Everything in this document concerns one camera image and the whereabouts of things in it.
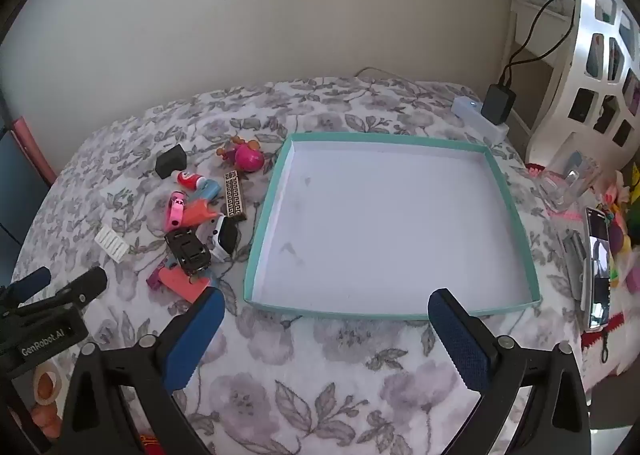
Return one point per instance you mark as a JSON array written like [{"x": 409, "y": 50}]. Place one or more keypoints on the white smartwatch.
[{"x": 222, "y": 237}]

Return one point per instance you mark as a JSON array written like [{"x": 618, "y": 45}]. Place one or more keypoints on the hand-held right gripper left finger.
[{"x": 195, "y": 335}]

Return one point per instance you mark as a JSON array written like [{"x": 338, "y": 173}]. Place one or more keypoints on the teal shallow cardboard box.
[{"x": 390, "y": 215}]

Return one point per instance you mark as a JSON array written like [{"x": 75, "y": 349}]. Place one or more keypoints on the red knitted mat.
[{"x": 620, "y": 330}]

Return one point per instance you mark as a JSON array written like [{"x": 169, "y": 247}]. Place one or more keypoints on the orange plastic case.
[{"x": 200, "y": 212}]

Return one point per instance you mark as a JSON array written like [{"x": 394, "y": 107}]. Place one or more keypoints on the black toy car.
[{"x": 187, "y": 251}]

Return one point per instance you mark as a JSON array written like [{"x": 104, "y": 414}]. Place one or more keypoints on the small red white bottle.
[{"x": 189, "y": 179}]

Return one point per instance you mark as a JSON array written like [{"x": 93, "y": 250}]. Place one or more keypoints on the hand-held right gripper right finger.
[{"x": 460, "y": 340}]

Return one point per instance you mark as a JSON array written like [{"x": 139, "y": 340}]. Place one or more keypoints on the dark blue panel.
[{"x": 17, "y": 205}]

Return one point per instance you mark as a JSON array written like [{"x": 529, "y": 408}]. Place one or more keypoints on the cream plastic holder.
[{"x": 112, "y": 244}]

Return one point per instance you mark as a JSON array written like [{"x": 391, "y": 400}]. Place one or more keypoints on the black cube power adapter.
[{"x": 170, "y": 161}]

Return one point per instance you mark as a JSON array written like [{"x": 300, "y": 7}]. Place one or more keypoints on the white plastic chair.
[{"x": 580, "y": 65}]

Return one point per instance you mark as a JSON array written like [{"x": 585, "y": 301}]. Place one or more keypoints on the tape roll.
[{"x": 46, "y": 385}]

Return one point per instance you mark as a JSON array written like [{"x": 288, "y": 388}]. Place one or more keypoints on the pink ball toy figure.
[{"x": 247, "y": 154}]

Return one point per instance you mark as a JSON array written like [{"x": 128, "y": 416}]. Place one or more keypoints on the coral pink eraser block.
[{"x": 182, "y": 285}]

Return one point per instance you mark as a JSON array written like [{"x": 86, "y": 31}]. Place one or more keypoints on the pink board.
[{"x": 35, "y": 150}]

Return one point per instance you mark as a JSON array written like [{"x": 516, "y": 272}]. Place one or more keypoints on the pink vape with face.
[{"x": 175, "y": 210}]

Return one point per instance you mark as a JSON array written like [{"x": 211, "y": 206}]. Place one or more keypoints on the black smartphone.
[{"x": 597, "y": 275}]

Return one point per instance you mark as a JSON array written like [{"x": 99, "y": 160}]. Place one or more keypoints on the white power strip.
[{"x": 472, "y": 112}]

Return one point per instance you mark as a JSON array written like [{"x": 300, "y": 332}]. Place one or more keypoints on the magenta lip balm tube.
[{"x": 154, "y": 280}]

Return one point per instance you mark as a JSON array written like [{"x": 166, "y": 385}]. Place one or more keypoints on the grey metal case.
[{"x": 575, "y": 265}]

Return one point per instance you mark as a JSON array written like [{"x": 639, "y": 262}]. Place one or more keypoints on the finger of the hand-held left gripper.
[
  {"x": 82, "y": 287},
  {"x": 30, "y": 282}
]

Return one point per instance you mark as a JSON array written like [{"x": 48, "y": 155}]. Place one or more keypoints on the blue plastic case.
[{"x": 209, "y": 190}]

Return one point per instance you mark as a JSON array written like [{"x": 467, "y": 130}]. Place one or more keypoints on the black plugged power adapter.
[{"x": 497, "y": 105}]

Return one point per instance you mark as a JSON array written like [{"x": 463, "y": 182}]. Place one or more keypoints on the clear plastic container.
[{"x": 570, "y": 182}]

